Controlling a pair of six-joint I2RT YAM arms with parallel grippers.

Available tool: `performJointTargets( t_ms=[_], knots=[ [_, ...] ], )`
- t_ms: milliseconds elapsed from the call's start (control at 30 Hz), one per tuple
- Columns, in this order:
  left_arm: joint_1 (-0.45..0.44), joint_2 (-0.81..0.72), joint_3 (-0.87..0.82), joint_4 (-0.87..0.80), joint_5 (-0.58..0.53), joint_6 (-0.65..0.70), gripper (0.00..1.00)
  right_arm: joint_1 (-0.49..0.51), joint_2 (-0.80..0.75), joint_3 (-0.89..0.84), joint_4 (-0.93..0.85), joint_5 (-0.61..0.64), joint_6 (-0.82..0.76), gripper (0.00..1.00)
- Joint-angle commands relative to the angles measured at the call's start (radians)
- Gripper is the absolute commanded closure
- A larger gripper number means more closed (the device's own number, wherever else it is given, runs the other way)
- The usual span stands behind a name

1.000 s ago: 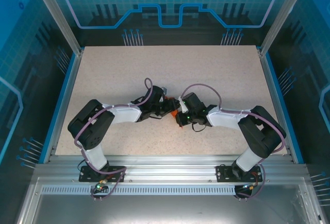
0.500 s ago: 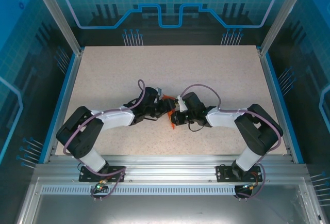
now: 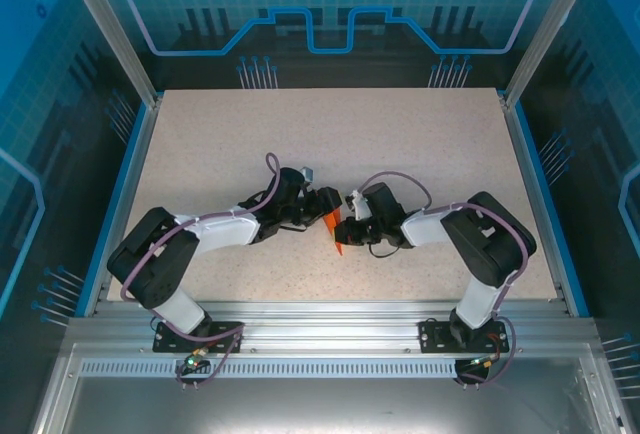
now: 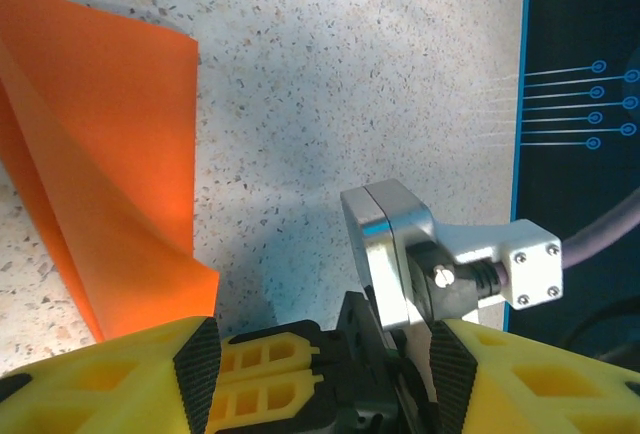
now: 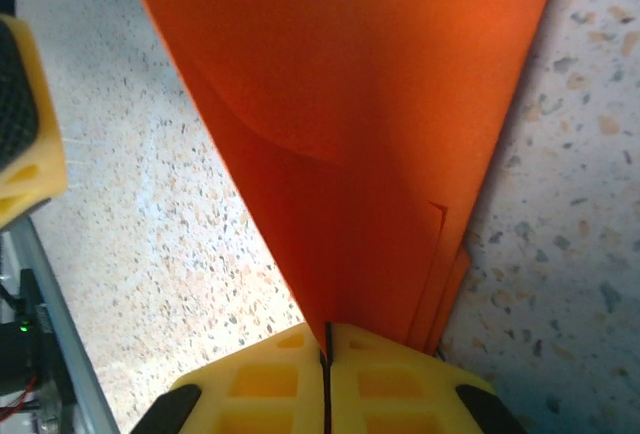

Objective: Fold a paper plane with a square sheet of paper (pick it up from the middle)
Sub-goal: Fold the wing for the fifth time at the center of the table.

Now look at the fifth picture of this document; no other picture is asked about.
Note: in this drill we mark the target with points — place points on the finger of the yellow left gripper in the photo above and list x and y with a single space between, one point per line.
20 104

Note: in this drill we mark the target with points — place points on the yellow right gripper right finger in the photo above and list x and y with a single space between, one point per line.
400 394

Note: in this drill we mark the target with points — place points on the orange paper sheet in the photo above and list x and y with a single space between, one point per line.
350 104

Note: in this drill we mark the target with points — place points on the aluminium mounting rail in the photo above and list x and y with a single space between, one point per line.
62 314

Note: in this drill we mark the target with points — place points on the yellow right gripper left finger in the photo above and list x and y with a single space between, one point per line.
260 389

